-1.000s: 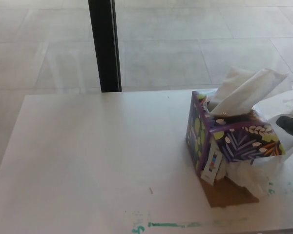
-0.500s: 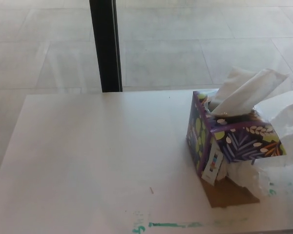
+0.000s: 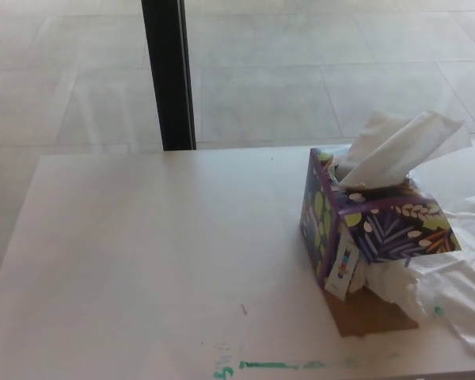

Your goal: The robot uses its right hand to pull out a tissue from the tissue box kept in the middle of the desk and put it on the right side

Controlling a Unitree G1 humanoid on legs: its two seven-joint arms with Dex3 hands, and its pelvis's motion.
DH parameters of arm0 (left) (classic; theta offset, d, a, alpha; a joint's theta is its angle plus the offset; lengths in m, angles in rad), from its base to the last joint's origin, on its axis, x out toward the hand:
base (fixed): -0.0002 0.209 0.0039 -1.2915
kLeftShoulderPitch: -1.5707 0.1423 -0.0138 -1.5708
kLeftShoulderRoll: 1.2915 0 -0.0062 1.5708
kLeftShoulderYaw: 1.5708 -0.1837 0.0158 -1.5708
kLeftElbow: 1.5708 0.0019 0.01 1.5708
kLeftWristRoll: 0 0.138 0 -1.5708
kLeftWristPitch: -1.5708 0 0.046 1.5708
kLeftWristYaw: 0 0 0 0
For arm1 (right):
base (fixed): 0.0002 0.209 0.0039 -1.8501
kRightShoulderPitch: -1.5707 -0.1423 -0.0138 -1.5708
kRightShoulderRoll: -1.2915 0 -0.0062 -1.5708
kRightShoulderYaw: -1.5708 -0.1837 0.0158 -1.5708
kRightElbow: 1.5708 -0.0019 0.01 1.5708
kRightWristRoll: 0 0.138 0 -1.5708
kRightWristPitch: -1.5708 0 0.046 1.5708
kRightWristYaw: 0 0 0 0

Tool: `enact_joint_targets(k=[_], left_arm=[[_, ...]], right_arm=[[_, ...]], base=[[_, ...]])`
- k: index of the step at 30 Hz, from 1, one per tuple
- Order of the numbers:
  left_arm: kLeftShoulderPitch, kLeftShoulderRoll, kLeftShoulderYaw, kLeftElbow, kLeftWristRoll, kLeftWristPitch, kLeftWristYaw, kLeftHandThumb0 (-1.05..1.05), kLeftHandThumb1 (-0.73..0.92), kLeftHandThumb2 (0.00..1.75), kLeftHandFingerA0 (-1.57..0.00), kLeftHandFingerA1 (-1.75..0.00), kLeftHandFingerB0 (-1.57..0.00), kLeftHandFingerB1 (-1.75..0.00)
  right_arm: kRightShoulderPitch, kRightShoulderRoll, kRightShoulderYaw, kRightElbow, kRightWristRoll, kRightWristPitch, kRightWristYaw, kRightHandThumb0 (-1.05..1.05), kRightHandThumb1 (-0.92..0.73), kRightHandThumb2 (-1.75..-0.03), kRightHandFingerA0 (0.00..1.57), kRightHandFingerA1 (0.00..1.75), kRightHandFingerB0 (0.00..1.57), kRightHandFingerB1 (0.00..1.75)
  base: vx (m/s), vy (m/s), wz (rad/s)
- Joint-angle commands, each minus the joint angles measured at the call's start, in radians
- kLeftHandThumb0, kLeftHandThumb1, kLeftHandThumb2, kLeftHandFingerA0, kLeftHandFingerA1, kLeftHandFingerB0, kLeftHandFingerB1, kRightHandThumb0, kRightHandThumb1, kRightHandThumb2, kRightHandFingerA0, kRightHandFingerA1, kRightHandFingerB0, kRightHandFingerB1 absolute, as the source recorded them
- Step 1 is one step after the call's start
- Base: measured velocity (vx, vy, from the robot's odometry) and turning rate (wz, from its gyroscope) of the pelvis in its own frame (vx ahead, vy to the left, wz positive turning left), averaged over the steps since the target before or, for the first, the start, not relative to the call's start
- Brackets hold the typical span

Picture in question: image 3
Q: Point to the white pulled-out tissue sheet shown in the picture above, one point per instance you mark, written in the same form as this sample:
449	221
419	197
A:
459	277

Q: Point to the purple floral tissue box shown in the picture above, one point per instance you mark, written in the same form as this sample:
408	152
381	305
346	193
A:
388	233

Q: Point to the crumpled white tissue wad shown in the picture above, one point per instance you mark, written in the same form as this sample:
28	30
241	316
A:
392	283

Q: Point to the black window frame post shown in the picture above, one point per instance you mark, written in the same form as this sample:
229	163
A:
168	79

